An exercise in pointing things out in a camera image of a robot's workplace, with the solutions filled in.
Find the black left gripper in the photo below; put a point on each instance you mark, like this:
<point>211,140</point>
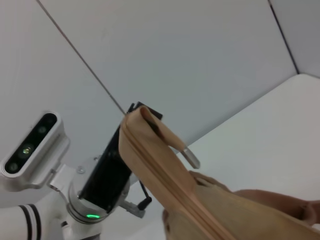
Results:
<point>105,182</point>

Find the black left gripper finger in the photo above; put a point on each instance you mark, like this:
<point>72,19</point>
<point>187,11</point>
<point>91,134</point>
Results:
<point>155,113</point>

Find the khaki canvas food bag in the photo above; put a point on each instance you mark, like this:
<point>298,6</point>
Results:
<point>155,160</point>

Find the silver metal zipper pull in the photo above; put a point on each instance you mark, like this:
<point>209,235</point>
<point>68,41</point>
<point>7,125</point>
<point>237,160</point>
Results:
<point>192,158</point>

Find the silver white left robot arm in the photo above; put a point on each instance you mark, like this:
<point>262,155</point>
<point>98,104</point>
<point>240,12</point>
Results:
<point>65,212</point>

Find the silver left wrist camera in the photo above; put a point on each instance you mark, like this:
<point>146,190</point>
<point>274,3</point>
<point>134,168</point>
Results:
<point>30,150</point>

